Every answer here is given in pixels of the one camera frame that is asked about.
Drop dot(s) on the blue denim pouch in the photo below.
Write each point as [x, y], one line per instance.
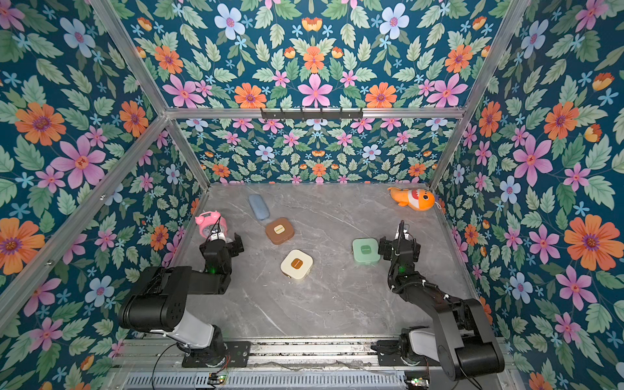
[259, 207]

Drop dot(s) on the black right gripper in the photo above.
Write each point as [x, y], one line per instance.
[400, 244]

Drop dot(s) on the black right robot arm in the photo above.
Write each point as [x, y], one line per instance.
[460, 338]

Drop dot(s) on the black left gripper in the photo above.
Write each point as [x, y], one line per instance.
[231, 246]

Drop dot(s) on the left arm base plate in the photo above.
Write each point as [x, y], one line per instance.
[233, 354]

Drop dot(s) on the aluminium front rail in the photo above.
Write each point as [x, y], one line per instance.
[314, 353]

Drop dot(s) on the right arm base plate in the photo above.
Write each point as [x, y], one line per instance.
[395, 353]

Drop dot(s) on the orange clownfish plush toy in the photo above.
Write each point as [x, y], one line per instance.
[417, 199]

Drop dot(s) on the black hook rail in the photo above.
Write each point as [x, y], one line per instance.
[311, 114]

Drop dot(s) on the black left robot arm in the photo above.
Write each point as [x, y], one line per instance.
[157, 302]

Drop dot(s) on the brown clipper case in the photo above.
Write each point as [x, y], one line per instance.
[279, 231]

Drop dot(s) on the pink alarm clock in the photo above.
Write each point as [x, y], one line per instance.
[212, 225]

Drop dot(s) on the mint green clipper case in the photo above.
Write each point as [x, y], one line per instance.
[366, 251]

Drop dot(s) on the cream clipper case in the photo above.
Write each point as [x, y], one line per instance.
[297, 265]

